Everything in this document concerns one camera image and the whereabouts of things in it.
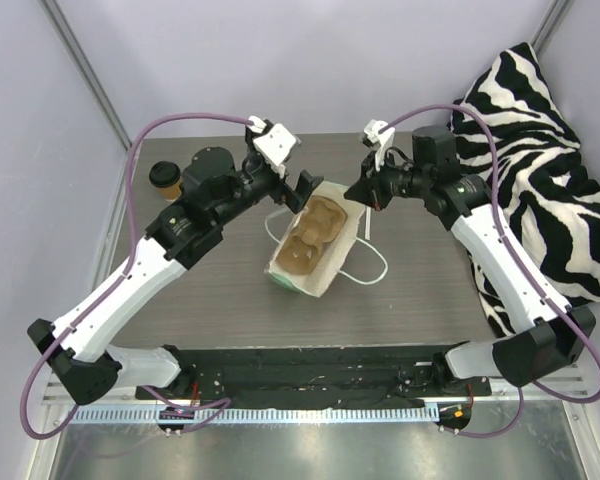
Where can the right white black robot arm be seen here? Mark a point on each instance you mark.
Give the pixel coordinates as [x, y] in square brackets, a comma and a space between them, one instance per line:
[542, 342]

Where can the white wrapped straw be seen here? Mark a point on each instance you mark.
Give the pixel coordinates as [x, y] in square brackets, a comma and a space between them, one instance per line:
[367, 224]

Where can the black plastic cup lid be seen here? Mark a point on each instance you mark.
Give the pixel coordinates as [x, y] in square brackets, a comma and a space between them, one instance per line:
[164, 174]

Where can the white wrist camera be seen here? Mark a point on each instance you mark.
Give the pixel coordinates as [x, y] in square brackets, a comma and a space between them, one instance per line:
[378, 137]
[273, 141]

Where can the zebra print blanket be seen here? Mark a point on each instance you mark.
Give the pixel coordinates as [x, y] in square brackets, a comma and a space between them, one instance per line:
[547, 196]

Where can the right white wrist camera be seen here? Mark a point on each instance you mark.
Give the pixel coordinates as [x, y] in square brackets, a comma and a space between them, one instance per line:
[378, 137]

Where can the brown paper coffee cup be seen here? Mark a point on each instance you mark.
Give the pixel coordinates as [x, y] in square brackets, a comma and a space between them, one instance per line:
[172, 193]

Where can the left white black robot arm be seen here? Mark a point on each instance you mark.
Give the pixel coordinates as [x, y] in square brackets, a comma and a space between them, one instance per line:
[214, 191]

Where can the brown cardboard cup carrier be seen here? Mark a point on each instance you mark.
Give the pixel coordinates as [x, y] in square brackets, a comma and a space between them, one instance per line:
[318, 226]

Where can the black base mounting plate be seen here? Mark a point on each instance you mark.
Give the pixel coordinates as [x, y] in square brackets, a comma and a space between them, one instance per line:
[317, 378]

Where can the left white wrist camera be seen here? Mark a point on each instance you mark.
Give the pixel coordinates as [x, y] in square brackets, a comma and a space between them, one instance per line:
[273, 141]

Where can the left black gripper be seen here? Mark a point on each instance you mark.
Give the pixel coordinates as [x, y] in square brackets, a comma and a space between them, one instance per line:
[292, 195]

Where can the aluminium frame rail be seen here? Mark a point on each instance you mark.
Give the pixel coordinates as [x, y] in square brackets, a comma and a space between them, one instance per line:
[568, 381]

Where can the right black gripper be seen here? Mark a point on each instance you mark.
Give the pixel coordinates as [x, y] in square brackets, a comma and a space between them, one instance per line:
[373, 182]

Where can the green paper gift bag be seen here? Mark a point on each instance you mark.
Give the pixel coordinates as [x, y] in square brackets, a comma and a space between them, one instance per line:
[331, 265]

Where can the white slotted cable duct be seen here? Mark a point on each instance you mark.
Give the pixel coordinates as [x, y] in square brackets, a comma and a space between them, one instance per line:
[153, 413]

